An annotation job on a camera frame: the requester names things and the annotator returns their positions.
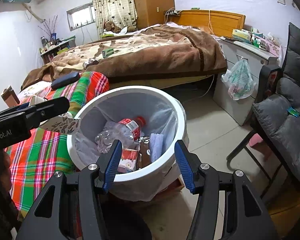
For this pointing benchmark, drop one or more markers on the small green box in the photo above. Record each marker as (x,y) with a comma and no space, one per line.
(107,52)

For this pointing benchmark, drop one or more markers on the strawberry milk carton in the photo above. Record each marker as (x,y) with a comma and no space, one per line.
(129,160)

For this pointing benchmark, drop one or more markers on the white foam net sleeve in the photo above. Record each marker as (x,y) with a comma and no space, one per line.
(155,145)

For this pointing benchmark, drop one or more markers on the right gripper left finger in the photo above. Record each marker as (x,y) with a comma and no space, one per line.
(48,215)

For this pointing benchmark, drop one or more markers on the clear cola bottle red label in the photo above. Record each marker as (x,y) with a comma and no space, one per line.
(128,131)

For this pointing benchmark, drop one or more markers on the brown patterned blanket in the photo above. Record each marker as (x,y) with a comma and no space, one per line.
(159,52)

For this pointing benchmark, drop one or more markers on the plaid colourful tablecloth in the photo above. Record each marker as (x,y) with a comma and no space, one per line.
(34,160)

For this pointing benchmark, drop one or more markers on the grey bedside cabinet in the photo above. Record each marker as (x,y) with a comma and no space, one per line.
(240,110)

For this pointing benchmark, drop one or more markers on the white plastic bag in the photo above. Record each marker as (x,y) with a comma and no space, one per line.
(239,80)

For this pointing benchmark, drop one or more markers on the white round trash bin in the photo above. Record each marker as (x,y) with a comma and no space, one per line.
(148,122)

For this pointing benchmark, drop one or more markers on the brown snack wrapper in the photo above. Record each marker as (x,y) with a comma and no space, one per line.
(144,152)

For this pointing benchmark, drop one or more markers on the pink brown travel mug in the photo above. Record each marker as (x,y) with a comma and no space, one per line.
(9,97)

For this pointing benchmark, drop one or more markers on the grey cushioned chair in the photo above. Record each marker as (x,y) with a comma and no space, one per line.
(276,113)

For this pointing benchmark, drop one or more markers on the wooden wardrobe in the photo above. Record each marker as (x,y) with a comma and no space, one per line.
(151,12)

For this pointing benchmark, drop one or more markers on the vase with dry branches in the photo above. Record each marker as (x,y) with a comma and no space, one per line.
(49,26)

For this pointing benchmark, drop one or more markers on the patterned paper cup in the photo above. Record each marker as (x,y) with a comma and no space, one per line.
(64,123)

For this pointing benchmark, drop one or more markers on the wooden bed headboard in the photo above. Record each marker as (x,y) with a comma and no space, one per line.
(218,23)

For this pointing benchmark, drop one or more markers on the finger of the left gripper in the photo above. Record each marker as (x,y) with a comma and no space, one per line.
(19,110)
(44,111)

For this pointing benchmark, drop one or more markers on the brown teddy bear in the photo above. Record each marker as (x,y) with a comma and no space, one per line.
(110,26)

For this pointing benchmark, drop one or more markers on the cluttered side shelf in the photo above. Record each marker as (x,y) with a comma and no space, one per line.
(48,53)

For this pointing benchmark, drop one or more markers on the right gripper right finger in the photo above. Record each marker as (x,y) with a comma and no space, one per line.
(245,214)

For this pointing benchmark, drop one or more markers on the left hand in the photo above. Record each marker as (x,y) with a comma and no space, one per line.
(5,172)

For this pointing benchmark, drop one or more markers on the heart pattern curtain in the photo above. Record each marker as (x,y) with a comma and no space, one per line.
(121,12)

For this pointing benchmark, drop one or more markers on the dark blue glasses case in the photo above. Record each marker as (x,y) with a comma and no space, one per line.
(65,80)

